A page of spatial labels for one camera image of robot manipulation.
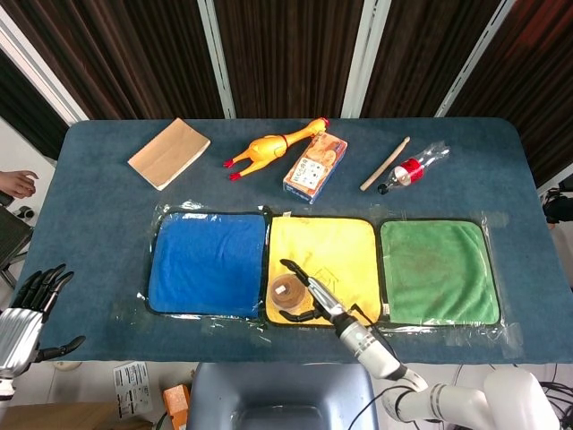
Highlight grey robot torso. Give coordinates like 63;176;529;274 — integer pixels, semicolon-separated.
187;361;380;430

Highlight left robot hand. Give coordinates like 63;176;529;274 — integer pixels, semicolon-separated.
0;262;87;400

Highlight brown cardboard box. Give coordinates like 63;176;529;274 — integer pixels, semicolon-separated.
0;401;153;430

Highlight green microfibre cloth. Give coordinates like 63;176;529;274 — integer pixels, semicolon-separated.
378;218;501;327

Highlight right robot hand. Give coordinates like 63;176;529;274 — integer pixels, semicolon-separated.
279;258;359;332

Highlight blue orange cracker box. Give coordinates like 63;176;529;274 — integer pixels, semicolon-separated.
282;132;349;205

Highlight wooden drumstick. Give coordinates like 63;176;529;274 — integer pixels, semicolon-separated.
359;136;411;193

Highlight bystander bare hand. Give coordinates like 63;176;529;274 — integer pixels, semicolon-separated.
0;169;40;199

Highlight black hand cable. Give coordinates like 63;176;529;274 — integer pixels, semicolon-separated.
351;303;390;355

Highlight yellow microfibre cloth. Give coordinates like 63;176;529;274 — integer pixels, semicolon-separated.
264;215;381;327

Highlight clear plastic sheet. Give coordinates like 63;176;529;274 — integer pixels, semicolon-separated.
136;201;523;355

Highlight black device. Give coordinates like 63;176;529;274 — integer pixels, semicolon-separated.
540;174;573;225

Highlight yellow rubber chicken toy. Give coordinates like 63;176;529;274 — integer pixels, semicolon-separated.
223;116;330;182

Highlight dark teal table cover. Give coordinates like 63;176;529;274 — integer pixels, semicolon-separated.
21;116;554;365

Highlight black floor cables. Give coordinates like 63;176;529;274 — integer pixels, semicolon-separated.
527;380;573;430

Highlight blue microfibre cloth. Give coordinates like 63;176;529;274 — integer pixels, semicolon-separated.
146;211;269;320

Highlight black chair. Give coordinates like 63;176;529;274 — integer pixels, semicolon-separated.
0;192;35;288

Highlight white partition post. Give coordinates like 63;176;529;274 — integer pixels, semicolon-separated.
434;0;529;118
0;6;90;125
340;0;393;119
196;0;237;119

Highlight brown paper notebook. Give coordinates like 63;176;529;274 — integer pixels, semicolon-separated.
127;117;212;192

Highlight clear cup with brown contents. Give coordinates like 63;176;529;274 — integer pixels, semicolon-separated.
269;273;310;314

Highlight clear bottle with red label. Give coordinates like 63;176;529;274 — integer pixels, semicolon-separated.
376;142;450;196

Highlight white printed paper sheet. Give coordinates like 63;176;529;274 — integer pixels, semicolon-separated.
113;361;154;420

